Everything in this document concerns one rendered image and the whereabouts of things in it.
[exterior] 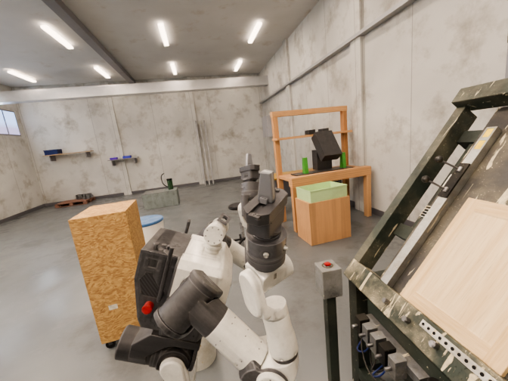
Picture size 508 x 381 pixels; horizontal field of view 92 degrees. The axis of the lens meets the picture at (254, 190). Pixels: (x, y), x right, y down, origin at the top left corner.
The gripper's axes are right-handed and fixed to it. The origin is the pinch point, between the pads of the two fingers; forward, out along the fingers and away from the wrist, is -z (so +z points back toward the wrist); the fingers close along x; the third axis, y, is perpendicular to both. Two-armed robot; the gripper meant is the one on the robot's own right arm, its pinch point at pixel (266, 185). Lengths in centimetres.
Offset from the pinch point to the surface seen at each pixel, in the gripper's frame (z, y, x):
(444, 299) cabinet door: 67, 54, 62
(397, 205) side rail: 55, 33, 114
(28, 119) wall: 152, -1228, 409
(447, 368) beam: 76, 55, 37
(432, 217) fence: 48, 48, 96
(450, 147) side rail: 23, 53, 141
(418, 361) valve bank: 88, 49, 44
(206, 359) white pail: 184, -69, 42
